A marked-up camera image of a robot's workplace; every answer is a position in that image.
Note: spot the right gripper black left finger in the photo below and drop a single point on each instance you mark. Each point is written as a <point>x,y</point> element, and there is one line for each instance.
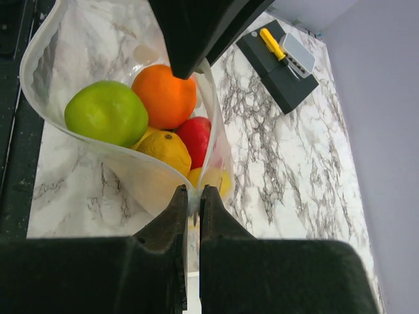
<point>140,273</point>

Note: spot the orange fruit toy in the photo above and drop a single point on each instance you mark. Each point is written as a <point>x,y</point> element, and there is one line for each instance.
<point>168,100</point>

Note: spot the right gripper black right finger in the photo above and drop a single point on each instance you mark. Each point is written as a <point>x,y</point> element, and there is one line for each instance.
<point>240,273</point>

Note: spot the clear zip top bag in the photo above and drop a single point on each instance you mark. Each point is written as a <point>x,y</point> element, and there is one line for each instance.
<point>82,42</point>

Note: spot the yellow lemon toy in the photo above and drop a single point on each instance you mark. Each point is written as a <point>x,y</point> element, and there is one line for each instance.
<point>213,177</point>

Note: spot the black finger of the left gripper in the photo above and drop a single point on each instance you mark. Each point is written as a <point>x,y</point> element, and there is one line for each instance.
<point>197,30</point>

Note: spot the green pear toy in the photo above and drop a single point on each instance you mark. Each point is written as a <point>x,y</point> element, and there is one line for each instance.
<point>107,111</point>

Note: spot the red apple toy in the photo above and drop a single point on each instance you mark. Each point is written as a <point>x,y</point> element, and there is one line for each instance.
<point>195,134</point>

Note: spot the yellow orange mango toy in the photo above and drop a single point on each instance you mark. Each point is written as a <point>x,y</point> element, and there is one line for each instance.
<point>167,147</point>

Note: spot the grey plastic box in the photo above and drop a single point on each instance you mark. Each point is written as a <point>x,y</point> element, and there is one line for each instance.
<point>299,58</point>

